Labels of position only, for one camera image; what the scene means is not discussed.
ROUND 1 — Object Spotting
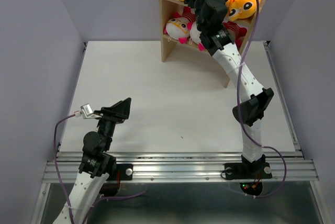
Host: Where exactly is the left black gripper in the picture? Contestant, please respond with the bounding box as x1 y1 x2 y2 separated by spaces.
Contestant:
93 97 131 150

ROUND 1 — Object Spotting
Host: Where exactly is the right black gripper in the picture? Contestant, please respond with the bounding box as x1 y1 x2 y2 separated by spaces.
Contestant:
182 0 215 32

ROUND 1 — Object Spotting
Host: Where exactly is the white pink plush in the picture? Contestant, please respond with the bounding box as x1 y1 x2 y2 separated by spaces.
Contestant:
224 21 248 49
187 22 205 51
163 7 196 44

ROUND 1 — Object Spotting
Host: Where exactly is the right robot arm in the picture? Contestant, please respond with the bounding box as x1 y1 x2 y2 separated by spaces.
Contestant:
184 0 274 178

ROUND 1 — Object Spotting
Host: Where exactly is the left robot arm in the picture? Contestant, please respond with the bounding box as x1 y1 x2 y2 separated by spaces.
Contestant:
54 97 133 223

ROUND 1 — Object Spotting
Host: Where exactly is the wooden two-tier shelf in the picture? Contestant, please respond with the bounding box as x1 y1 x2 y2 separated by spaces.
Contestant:
158 0 273 88

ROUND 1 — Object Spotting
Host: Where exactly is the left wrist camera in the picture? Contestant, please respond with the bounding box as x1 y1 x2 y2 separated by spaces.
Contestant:
74 104 101 119

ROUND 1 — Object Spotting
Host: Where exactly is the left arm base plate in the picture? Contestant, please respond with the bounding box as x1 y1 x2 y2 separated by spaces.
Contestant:
107 163 133 182

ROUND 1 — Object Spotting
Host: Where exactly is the aluminium mounting rail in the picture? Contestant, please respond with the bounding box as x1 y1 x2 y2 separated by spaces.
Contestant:
42 151 319 183

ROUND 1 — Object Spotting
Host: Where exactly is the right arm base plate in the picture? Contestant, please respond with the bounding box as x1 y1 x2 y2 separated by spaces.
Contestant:
221 163 273 180

